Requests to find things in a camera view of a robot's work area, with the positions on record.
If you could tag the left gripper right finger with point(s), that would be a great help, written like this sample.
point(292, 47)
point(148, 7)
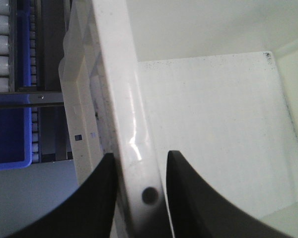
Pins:
point(199, 211)

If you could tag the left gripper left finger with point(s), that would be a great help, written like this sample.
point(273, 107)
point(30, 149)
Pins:
point(87, 213)

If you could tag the white plastic Totelife bin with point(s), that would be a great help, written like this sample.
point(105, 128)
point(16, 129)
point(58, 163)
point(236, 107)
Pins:
point(216, 80)

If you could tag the blue bin right shelf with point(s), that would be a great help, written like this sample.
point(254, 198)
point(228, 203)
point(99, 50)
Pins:
point(15, 132)

